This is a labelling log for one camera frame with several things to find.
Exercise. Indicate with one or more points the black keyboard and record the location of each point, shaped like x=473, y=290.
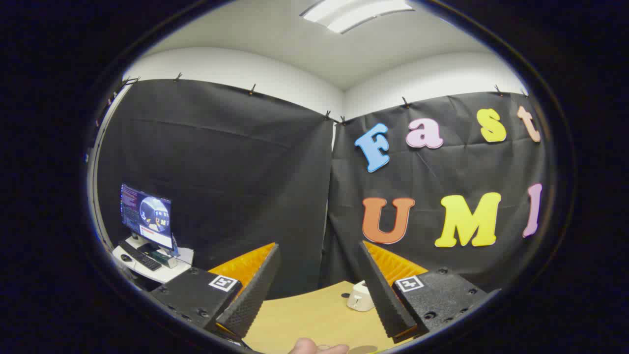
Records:
x=140, y=256

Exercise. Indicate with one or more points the computer monitor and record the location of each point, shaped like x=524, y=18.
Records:
x=147, y=216

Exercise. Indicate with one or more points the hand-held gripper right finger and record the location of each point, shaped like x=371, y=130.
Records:
x=385, y=300

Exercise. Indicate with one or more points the small white desk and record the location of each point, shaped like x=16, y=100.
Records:
x=169, y=273

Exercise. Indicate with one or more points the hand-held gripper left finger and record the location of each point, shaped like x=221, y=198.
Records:
x=255, y=295

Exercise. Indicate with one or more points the white toaster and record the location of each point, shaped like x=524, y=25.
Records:
x=358, y=300

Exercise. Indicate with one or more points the wooden table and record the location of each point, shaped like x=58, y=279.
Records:
x=304, y=314

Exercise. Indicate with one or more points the ceiling light panel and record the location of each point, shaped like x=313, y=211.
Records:
x=356, y=12

